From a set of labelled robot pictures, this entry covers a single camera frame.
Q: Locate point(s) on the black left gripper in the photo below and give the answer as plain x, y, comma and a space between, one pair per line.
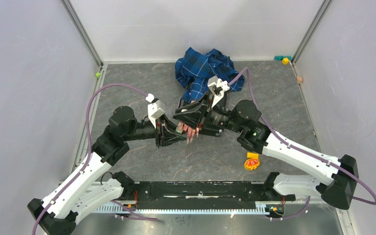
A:
167, 134

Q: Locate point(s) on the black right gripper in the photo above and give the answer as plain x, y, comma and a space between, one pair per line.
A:
193, 114

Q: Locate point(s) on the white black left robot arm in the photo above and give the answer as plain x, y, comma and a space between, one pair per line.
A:
61, 211

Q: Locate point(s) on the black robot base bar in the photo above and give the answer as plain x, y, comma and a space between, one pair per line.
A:
199, 195

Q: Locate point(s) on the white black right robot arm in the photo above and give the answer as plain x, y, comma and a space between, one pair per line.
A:
331, 178

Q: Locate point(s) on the fake hand with painted nails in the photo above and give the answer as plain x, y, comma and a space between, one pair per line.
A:
190, 132

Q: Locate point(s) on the black ribbed block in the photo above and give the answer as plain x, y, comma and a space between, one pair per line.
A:
217, 118

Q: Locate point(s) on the blue plaid shirt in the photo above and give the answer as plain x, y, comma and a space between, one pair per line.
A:
194, 70

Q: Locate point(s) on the yellow orange toy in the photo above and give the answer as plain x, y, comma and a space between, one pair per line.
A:
252, 161

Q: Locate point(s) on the teal block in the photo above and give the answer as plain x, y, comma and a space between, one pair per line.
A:
280, 58

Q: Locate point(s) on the yellow cube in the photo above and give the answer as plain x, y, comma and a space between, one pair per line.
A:
285, 61

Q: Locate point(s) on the tan wooden cube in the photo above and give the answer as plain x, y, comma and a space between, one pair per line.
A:
299, 79

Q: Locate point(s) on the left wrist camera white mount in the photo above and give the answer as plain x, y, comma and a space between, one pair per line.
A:
155, 109

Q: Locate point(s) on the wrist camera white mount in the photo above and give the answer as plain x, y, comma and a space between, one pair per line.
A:
217, 87
155, 109

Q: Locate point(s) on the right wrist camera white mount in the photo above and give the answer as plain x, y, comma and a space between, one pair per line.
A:
217, 87

